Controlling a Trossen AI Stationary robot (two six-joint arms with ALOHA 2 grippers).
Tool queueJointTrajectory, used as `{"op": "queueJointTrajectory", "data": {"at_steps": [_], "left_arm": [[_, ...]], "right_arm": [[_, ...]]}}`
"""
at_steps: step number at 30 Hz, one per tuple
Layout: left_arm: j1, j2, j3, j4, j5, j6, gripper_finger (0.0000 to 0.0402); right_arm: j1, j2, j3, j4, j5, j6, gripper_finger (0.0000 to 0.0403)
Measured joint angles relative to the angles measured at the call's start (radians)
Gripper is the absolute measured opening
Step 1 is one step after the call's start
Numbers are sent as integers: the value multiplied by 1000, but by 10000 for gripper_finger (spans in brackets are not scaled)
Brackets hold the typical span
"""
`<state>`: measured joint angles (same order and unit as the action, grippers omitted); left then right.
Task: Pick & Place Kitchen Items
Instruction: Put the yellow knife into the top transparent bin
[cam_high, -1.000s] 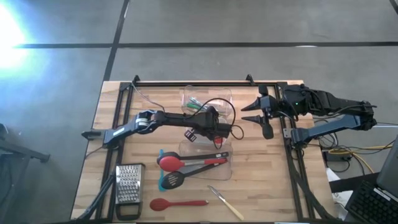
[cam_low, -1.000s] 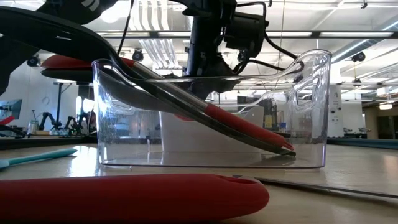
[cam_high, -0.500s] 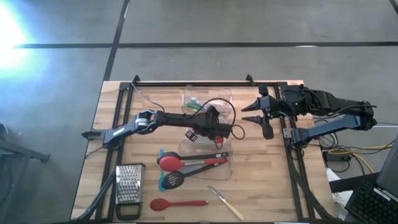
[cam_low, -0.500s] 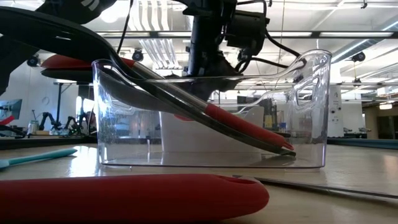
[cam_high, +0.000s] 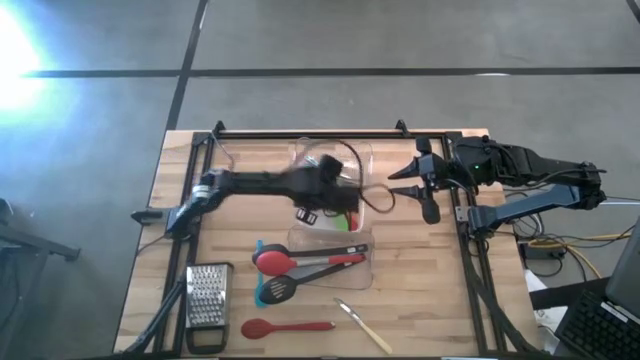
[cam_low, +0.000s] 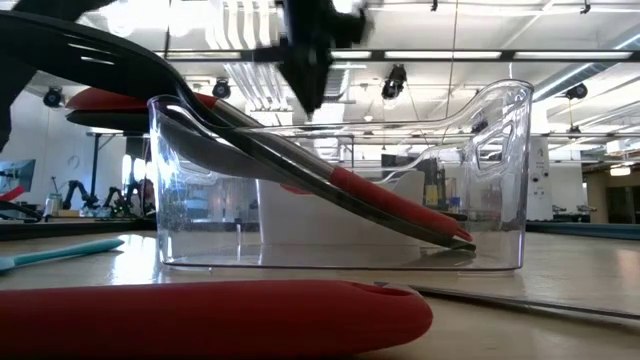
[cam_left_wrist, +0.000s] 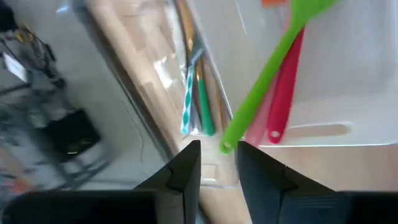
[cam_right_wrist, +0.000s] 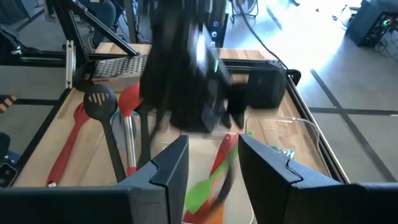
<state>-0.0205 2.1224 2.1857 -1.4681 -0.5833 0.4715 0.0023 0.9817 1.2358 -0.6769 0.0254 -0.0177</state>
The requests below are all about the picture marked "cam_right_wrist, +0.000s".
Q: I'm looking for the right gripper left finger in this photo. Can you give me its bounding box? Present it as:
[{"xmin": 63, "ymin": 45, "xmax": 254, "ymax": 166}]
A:
[{"xmin": 119, "ymin": 134, "xmax": 190, "ymax": 224}]

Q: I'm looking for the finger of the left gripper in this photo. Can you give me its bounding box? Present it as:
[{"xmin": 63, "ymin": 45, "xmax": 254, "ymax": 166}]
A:
[
  {"xmin": 221, "ymin": 102, "xmax": 233, "ymax": 130},
  {"xmin": 233, "ymin": 104, "xmax": 247, "ymax": 130}
]

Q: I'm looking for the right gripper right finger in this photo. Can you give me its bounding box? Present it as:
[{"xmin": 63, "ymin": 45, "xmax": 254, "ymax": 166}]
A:
[{"xmin": 238, "ymin": 134, "xmax": 362, "ymax": 224}]

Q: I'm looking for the green silicone spatula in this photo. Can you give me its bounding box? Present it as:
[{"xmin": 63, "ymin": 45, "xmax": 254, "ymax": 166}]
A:
[{"xmin": 184, "ymin": 146, "xmax": 239, "ymax": 215}]

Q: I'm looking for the small red spoon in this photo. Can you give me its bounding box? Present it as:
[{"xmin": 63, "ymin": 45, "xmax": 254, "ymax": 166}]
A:
[{"xmin": 210, "ymin": 133, "xmax": 241, "ymax": 177}]

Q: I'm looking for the black solid spoon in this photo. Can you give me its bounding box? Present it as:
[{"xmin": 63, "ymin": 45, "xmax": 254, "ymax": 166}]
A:
[{"xmin": 211, "ymin": 164, "xmax": 238, "ymax": 209}]

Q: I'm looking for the green handled knife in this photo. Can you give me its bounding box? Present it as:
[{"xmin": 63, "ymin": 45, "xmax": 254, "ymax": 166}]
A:
[{"xmin": 269, "ymin": 145, "xmax": 296, "ymax": 159}]

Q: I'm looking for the red steel-handled round spoon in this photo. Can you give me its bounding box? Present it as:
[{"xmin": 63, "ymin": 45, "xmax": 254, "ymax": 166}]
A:
[{"xmin": 118, "ymin": 82, "xmax": 144, "ymax": 177}]

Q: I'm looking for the black slotted spoon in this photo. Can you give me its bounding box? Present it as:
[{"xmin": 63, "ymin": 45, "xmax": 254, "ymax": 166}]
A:
[{"xmin": 83, "ymin": 84, "xmax": 129, "ymax": 184}]

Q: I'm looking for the white rectangular dish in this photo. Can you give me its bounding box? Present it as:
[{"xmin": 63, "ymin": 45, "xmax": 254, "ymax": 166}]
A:
[{"xmin": 160, "ymin": 135, "xmax": 257, "ymax": 224}]

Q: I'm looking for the steel box grater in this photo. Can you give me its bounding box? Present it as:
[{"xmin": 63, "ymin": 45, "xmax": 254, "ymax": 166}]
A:
[{"xmin": 91, "ymin": 55, "xmax": 149, "ymax": 93}]

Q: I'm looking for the black computer tower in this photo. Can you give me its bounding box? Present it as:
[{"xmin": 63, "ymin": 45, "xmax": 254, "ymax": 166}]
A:
[
  {"xmin": 207, "ymin": 17, "xmax": 229, "ymax": 48},
  {"xmin": 345, "ymin": 0, "xmax": 398, "ymax": 48}
]

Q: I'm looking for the blue office chair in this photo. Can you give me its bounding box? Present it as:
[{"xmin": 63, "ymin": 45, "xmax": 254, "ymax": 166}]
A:
[{"xmin": 79, "ymin": 0, "xmax": 116, "ymax": 47}]

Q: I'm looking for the large red slotted spoon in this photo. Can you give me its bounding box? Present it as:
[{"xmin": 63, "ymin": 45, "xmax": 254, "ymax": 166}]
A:
[{"xmin": 45, "ymin": 101, "xmax": 91, "ymax": 188}]

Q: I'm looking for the black phone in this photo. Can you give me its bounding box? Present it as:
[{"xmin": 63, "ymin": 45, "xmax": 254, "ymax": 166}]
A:
[{"xmin": 0, "ymin": 162, "xmax": 19, "ymax": 189}]

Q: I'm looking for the black frame clamp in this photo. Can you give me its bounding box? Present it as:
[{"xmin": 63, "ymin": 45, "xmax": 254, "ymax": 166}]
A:
[{"xmin": 286, "ymin": 68, "xmax": 302, "ymax": 87}]

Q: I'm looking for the silver mounting bracket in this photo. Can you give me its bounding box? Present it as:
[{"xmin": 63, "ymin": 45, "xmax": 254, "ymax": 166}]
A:
[{"xmin": 65, "ymin": 40, "xmax": 76, "ymax": 90}]

